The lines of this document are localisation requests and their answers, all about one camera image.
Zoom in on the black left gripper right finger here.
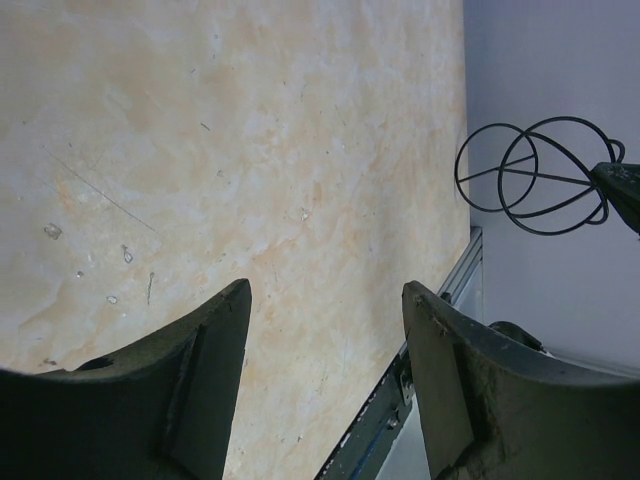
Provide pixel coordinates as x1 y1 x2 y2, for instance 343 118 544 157
402 281 639 479

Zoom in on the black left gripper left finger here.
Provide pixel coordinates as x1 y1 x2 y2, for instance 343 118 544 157
1 279 252 479

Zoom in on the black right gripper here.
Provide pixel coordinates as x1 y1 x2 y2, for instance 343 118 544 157
589 162 640 234

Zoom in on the black coiled cable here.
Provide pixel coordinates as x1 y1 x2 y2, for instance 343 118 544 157
453 115 627 237

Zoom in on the aluminium frame rail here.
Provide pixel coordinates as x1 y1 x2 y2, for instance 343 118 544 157
434 225 640 381

